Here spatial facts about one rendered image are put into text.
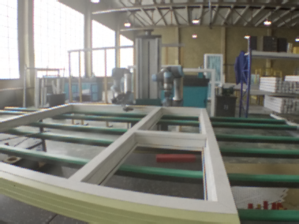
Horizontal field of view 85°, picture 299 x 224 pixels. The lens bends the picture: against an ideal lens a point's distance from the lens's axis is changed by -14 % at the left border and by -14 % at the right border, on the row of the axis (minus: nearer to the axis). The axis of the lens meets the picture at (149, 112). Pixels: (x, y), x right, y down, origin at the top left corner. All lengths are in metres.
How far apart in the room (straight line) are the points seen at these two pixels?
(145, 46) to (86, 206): 2.32
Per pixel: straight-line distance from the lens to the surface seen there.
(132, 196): 0.50
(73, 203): 0.53
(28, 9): 10.96
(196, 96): 5.39
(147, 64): 2.58
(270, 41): 5.78
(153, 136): 0.99
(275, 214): 0.63
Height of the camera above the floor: 1.23
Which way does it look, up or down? 11 degrees down
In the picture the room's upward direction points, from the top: straight up
